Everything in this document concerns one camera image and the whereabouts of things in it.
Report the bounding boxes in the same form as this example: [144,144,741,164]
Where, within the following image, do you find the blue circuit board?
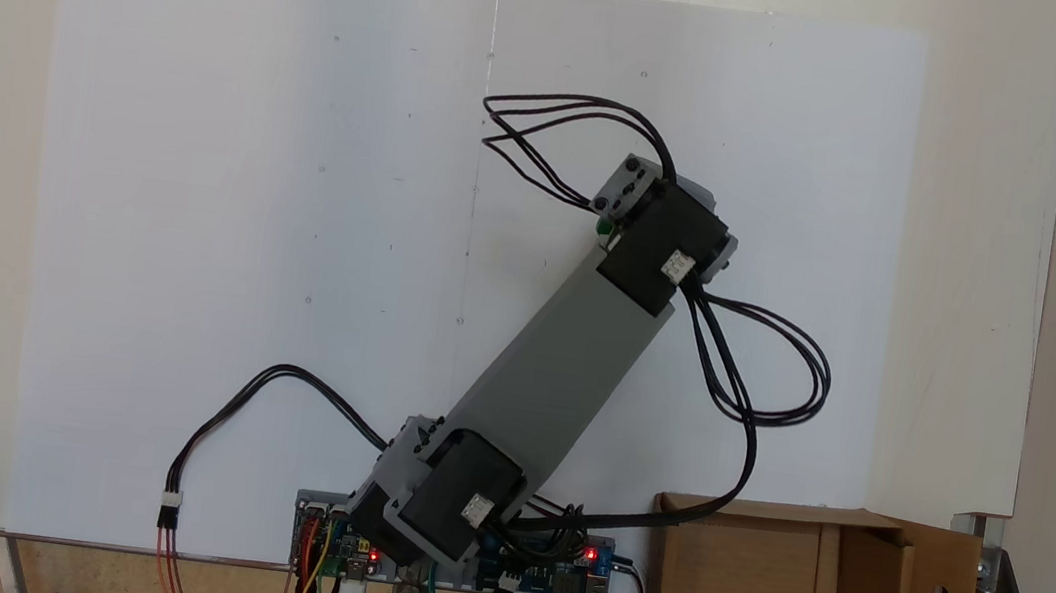
[467,520,618,593]

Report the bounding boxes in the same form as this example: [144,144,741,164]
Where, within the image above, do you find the circuit board with white connectors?
[288,490,385,583]

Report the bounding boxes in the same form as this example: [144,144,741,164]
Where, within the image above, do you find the black motor cable loop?
[471,82,689,224]
[499,265,841,574]

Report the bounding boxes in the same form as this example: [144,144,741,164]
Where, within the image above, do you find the coloured jumper wires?
[290,508,353,593]

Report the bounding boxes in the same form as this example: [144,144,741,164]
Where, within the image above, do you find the red and orange wire pair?
[150,525,205,593]

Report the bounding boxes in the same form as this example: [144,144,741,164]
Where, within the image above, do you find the metal corner bracket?
[943,510,1033,593]

